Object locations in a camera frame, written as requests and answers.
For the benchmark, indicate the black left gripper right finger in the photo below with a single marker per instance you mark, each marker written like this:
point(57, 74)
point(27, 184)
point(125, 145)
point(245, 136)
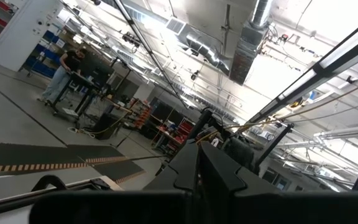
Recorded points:
point(219, 174)

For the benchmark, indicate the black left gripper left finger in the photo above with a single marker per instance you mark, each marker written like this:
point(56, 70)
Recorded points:
point(185, 168)

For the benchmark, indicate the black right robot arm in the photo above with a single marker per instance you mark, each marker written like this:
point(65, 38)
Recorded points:
point(199, 124)

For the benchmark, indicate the red tool chest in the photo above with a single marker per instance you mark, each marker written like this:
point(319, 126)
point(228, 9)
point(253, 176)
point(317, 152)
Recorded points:
point(185, 127)

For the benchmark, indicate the thin black strut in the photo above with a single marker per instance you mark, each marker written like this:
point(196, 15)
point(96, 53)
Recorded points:
point(275, 143)

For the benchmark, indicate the rack with red bins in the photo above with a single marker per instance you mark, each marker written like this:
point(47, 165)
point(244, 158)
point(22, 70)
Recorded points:
point(143, 116)

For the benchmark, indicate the black box on floor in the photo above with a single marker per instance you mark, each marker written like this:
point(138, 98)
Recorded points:
point(106, 127)

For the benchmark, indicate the black computer monitor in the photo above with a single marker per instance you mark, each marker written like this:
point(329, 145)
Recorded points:
point(96, 70)

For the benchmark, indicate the black standing desk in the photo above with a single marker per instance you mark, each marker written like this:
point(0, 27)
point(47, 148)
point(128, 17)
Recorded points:
point(82, 81)

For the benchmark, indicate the black hazard-striped floor mat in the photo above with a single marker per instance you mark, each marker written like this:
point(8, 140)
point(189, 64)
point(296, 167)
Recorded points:
point(26, 154)

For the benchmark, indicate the shelf with blue bins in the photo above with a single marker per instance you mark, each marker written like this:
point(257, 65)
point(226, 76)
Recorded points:
point(47, 56)

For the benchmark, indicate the shiny silver air duct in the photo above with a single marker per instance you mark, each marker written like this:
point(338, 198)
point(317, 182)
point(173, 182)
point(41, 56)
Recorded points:
point(204, 51)

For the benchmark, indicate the rectangular metal ventilation duct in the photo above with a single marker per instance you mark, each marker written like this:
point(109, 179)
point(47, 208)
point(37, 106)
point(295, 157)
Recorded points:
point(247, 53)

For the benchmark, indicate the black frame beam with light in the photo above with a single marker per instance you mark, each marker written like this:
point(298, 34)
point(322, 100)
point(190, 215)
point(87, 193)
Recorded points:
point(346, 53)

